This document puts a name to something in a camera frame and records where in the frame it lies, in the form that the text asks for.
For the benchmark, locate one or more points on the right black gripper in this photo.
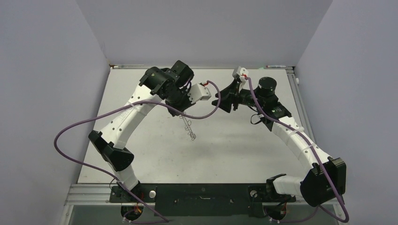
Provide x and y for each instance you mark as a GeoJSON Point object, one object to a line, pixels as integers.
{"type": "Point", "coordinates": [226, 94]}

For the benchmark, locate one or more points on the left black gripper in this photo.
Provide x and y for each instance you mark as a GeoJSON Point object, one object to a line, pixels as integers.
{"type": "Point", "coordinates": [187, 104]}

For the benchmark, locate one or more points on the metal perforated ring plate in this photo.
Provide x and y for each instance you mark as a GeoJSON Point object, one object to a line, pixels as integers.
{"type": "Point", "coordinates": [187, 127]}

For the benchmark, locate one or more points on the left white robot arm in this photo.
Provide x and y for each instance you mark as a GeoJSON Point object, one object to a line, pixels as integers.
{"type": "Point", "coordinates": [156, 85]}

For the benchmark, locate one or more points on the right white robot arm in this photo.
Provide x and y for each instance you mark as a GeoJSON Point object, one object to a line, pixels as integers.
{"type": "Point", "coordinates": [325, 176]}

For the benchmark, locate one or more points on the red white marker pen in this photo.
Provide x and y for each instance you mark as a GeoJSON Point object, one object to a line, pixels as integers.
{"type": "Point", "coordinates": [276, 66]}

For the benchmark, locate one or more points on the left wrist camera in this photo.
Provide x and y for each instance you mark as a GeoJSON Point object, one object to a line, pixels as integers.
{"type": "Point", "coordinates": [198, 92]}

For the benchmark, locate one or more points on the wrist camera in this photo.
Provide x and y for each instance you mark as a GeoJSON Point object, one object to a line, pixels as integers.
{"type": "Point", "coordinates": [239, 74]}
{"type": "Point", "coordinates": [198, 92]}

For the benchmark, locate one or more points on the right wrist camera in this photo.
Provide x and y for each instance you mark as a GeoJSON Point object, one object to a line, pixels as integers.
{"type": "Point", "coordinates": [239, 74]}

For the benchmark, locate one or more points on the aluminium frame rail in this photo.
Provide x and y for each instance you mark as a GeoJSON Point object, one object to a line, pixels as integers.
{"type": "Point", "coordinates": [304, 119]}

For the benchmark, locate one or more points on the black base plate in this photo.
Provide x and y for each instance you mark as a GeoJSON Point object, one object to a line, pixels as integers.
{"type": "Point", "coordinates": [211, 199]}

